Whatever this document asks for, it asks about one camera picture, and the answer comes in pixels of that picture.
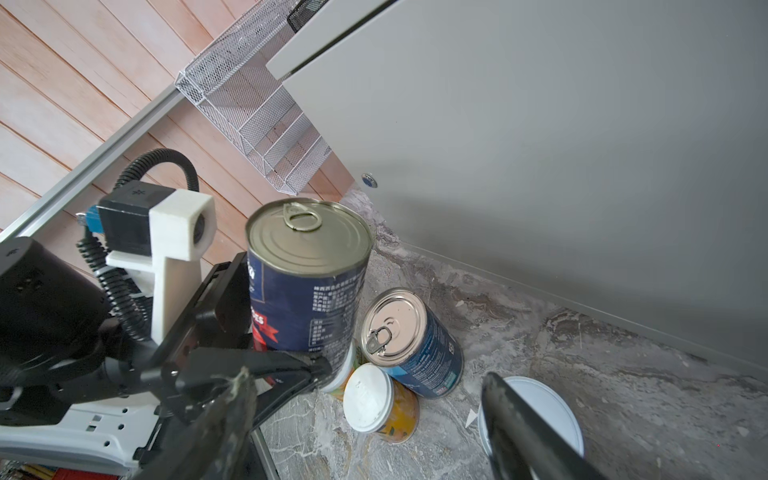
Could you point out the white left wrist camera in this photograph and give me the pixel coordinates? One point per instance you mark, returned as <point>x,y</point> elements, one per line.
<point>144,243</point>

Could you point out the grey metal cabinet box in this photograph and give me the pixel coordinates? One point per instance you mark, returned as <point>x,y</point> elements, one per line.
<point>610,155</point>

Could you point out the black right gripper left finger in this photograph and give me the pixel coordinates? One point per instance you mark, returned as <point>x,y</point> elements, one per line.
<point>219,444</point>

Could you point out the black wire mesh basket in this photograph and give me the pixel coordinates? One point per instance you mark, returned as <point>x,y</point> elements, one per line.
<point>302,13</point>

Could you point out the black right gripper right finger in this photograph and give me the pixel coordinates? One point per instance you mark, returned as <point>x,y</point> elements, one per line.
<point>522,438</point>

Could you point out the blue round cabinet lock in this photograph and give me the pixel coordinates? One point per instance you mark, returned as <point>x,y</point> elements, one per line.
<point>369,180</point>

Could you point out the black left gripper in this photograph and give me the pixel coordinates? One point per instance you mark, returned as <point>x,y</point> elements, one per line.
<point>60,346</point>

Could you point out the white wire mesh shelf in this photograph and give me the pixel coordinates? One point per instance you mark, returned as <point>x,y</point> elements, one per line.
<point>230,84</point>

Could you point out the yellow can white lid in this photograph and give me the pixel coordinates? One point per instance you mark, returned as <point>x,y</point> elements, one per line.
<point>375,403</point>
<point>353,360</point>

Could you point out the short white-top can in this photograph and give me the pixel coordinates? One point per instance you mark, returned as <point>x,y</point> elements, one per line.
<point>552,408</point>

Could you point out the dark blue tomato can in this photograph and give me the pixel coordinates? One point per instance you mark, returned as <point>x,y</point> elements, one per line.
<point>306,266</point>

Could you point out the aluminium wall rail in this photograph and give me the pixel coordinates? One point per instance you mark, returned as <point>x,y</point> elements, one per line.
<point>75,182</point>

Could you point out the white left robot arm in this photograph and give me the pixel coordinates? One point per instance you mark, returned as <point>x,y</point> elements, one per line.
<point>116,436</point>

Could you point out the blue soup can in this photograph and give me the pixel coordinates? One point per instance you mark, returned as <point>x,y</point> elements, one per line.
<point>401,335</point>

